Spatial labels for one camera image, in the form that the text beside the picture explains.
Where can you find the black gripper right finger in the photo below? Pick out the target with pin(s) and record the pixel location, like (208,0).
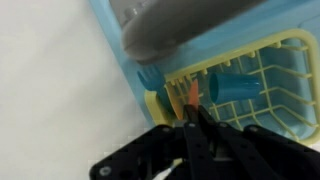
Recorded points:
(246,150)

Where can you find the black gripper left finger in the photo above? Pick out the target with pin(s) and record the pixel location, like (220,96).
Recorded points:
(196,146)

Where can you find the blue tumbler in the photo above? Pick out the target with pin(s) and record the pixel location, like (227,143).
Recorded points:
(233,87)

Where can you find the blue toy fork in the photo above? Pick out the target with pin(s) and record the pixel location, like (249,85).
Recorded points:
(150,77)

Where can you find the blue toy sink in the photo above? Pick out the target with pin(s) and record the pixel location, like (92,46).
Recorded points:
(213,40)

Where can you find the grey toy faucet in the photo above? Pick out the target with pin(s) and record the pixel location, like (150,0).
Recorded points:
(173,26)

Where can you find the orange toy plate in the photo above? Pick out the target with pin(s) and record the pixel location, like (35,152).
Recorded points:
(191,96)

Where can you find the yellow drying rack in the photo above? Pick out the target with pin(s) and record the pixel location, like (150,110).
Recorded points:
(266,83)

